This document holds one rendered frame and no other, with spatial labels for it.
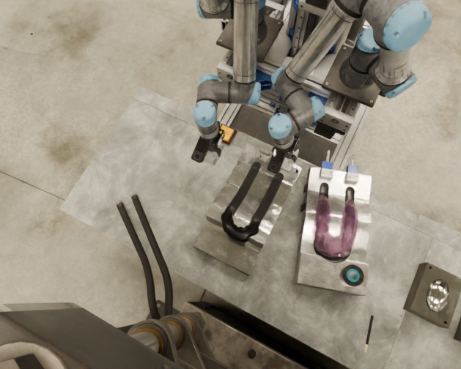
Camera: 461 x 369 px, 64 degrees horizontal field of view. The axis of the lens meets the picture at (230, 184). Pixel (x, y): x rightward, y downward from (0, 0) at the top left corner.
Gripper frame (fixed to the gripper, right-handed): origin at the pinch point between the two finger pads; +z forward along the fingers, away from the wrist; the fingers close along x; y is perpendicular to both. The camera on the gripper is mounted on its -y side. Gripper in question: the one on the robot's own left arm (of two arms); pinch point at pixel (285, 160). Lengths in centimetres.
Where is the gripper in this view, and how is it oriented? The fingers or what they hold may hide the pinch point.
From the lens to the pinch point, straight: 154.3
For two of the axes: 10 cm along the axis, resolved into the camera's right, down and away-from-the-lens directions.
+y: 4.5, -8.9, 1.1
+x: -8.7, -4.0, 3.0
